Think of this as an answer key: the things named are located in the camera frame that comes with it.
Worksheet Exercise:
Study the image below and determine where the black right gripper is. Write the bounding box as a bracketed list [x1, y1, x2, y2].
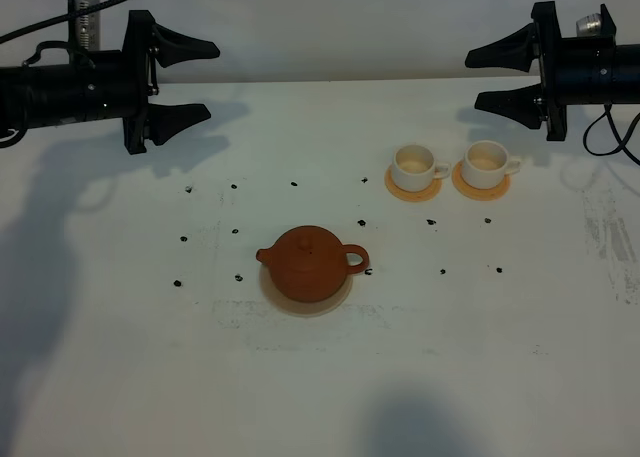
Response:
[465, 1, 615, 141]

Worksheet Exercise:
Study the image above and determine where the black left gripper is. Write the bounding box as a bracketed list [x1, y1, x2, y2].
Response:
[122, 10, 220, 155]

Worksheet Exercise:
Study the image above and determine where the brown clay teapot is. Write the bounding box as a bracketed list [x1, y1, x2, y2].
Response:
[256, 226, 370, 304]

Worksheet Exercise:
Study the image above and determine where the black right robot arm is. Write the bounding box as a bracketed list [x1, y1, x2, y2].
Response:
[465, 1, 639, 141]

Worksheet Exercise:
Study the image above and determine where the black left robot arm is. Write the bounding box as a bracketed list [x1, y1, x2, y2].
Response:
[1, 10, 220, 155]

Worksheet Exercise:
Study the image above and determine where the beige teapot coaster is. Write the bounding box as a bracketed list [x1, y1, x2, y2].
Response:
[259, 266, 353, 318]

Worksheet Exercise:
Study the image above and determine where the right white teacup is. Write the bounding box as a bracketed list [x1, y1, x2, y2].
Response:
[461, 140, 522, 190]

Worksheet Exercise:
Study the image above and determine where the white teacup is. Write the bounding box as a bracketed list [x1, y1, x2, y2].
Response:
[391, 144, 451, 193]
[461, 140, 522, 190]

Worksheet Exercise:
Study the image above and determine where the right orange coaster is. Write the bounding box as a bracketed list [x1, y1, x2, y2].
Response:
[451, 161, 511, 202]

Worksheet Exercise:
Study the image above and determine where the orange coaster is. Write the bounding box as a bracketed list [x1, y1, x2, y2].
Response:
[451, 161, 511, 202]
[384, 166, 442, 203]

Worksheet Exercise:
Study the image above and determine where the left white teacup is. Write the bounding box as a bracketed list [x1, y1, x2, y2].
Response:
[391, 144, 451, 193]

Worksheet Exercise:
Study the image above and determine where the left orange coaster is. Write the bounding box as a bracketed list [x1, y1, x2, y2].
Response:
[384, 166, 442, 203]

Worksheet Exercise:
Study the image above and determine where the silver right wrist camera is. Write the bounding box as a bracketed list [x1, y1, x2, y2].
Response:
[576, 13, 603, 37]

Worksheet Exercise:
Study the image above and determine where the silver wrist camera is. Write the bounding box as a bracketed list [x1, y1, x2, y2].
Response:
[576, 13, 603, 37]
[67, 0, 102, 51]

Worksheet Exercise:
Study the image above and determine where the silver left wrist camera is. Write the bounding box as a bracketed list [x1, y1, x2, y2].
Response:
[67, 0, 102, 51]

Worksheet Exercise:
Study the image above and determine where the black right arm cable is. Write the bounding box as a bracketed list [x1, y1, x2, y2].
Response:
[583, 102, 640, 167]

